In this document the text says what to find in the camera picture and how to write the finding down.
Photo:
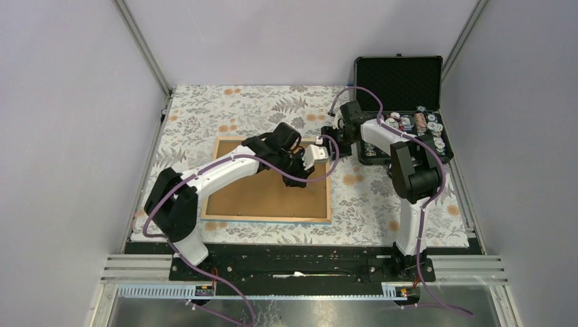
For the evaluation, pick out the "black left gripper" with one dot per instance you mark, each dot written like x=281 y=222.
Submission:
x=301 y=172

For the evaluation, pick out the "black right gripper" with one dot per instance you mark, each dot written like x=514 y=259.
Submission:
x=329 y=132

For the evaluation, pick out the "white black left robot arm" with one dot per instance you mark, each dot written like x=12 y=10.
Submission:
x=173 y=202

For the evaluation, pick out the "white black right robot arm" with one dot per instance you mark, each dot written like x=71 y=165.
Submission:
x=416 y=172

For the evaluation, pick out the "black poker chip case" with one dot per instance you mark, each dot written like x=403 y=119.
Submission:
x=408 y=85

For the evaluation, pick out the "brown poker chip stack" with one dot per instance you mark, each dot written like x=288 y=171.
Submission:
x=420 y=123

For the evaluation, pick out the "floral tablecloth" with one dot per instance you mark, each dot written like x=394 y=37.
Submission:
x=365 y=207

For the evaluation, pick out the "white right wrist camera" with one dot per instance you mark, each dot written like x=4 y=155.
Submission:
x=338 y=121

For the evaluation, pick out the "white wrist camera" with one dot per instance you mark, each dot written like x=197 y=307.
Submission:
x=338 y=121
x=314 y=152

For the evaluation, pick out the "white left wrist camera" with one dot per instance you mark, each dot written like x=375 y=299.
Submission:
x=314 y=152

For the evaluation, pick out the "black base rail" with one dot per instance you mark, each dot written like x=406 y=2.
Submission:
x=299 y=286

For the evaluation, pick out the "aluminium frame rails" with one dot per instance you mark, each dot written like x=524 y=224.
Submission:
x=443 y=269

